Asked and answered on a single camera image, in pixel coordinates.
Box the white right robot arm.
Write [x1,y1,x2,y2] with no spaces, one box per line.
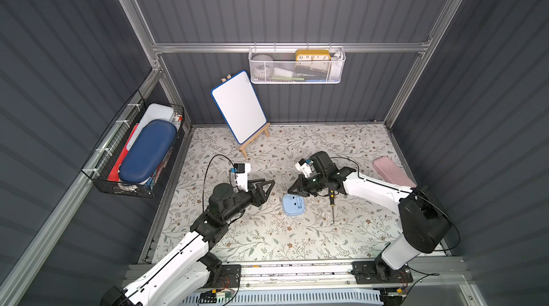
[287,151,453,275]

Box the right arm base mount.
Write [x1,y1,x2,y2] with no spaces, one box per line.
[350,260,413,287]

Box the yellow alarm clock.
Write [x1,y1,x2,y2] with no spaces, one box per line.
[295,49,331,61]

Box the black yellow screwdriver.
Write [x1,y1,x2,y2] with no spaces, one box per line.
[329,190,335,224]

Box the white wire wall basket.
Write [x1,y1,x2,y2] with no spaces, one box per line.
[248,47,347,84]

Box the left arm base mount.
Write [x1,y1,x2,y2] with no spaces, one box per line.
[178,262,240,291]

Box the navy blue oval case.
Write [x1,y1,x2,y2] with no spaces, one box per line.
[119,120,177,184]

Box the grey tape roll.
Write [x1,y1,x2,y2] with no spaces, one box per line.
[250,54,275,80]

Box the pink rectangular case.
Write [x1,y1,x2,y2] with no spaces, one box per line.
[373,156,417,187]

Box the black wire side basket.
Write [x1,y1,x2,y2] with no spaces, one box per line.
[81,91,186,198]

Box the wooden easel stand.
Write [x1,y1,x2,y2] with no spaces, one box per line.
[220,73,272,159]

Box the white plastic tray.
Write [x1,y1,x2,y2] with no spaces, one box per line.
[125,104,174,151]

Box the light blue alarm clock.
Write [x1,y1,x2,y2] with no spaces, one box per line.
[282,194,305,217]

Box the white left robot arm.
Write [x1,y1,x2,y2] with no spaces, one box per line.
[100,179,275,305]

